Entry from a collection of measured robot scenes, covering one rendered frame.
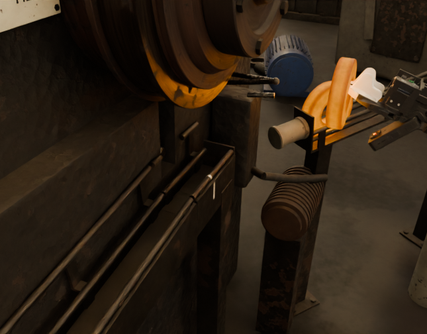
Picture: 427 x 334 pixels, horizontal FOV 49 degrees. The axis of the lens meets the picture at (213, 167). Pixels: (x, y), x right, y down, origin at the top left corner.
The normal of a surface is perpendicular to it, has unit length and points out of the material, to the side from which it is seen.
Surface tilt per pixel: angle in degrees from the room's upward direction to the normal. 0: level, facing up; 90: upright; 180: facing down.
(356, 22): 90
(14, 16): 90
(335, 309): 0
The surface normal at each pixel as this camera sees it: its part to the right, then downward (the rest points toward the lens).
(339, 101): -0.39, 0.31
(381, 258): 0.02, -0.85
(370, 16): -0.61, 0.40
